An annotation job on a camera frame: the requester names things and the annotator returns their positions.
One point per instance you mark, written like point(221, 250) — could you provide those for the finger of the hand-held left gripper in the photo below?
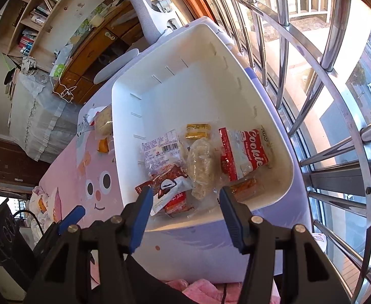
point(73, 217)

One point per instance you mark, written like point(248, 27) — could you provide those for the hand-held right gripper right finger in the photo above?
point(233, 221)

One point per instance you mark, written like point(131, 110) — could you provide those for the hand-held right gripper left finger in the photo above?
point(141, 218)

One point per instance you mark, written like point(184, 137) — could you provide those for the small red orange packet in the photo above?
point(245, 188)

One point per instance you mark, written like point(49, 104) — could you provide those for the red orange snack packet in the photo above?
point(179, 204)

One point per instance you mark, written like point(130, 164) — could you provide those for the white packet with dark print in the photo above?
point(172, 186)

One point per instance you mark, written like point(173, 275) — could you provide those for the brown snack packet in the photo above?
point(169, 174)

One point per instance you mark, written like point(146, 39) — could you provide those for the clear floss roll packet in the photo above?
point(201, 164)

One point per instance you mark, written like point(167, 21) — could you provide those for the red white cookie packet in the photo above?
point(245, 155)

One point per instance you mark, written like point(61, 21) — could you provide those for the pink white bread packet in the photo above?
point(160, 152)

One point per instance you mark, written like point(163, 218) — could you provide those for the large clear rice cake packet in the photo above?
point(103, 122)

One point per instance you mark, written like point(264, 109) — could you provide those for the white plastic storage bin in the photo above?
point(188, 85)

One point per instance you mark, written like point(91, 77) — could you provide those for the white plastic bag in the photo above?
point(43, 204)

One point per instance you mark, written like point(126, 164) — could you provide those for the dark box with round holes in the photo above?
point(5, 259)

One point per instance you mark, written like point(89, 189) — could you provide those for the brown wooden door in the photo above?
point(8, 164)

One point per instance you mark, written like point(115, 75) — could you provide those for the white paper label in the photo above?
point(319, 240)

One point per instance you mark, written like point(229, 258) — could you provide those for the small golden snack packet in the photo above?
point(198, 131)

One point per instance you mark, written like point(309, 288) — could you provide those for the white lace cover cloth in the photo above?
point(36, 123)

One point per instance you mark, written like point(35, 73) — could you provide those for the green white tissue pack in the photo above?
point(58, 71)

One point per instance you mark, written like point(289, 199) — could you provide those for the white patterned pouch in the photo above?
point(28, 63)

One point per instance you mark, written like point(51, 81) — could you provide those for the grey bag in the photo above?
point(109, 57)

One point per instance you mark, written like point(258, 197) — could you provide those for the wooden desk with drawers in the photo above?
point(90, 47)

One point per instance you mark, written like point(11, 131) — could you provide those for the row of books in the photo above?
point(46, 6)
point(28, 42)

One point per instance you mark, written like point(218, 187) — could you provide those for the printed desk mat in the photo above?
point(90, 28)

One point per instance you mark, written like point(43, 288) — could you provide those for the wooden bookshelf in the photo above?
point(74, 12)

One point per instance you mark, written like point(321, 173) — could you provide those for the grey office chair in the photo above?
point(141, 9)

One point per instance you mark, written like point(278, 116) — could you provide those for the metal window grille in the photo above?
point(337, 22)

